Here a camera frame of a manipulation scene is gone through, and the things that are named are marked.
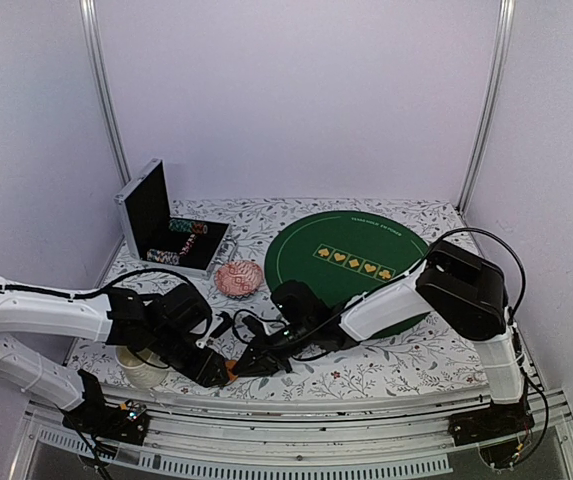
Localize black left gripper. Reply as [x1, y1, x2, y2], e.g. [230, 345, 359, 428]
[149, 325, 230, 388]

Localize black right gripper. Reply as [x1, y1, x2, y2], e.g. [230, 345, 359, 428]
[232, 320, 313, 377]

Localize orange big blind button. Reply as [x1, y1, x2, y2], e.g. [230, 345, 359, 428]
[225, 360, 238, 383]

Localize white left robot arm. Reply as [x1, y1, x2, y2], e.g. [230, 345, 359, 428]
[0, 277, 231, 434]

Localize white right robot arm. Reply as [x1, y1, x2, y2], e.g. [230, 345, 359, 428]
[232, 240, 525, 436]

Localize cream ceramic mug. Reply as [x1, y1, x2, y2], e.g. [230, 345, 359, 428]
[115, 346, 170, 389]

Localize poker chip row front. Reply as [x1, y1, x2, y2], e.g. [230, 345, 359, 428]
[146, 249, 180, 266]

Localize poker chip row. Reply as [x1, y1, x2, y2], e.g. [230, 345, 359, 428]
[168, 218, 209, 235]
[146, 249, 180, 266]

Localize aluminium poker chip case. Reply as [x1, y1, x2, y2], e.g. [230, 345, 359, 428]
[114, 159, 237, 279]

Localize round green poker mat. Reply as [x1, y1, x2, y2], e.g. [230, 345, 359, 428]
[263, 210, 443, 340]

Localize poker chip row rear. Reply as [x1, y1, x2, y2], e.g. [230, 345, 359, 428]
[168, 218, 209, 235]

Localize floral white table mat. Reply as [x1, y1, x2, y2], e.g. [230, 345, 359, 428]
[68, 197, 530, 401]

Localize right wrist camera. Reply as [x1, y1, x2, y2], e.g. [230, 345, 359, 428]
[232, 309, 268, 345]

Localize aluminium front rail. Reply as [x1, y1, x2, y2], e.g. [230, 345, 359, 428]
[8, 384, 573, 480]

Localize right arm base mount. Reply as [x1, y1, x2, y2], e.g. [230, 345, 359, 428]
[448, 399, 535, 470]

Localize left aluminium frame post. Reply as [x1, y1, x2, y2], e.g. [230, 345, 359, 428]
[79, 0, 131, 185]

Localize aluminium frame post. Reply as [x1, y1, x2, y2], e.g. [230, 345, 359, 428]
[456, 0, 516, 217]
[79, 0, 131, 185]

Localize right aluminium frame post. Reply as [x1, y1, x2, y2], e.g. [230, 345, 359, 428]
[456, 0, 516, 217]

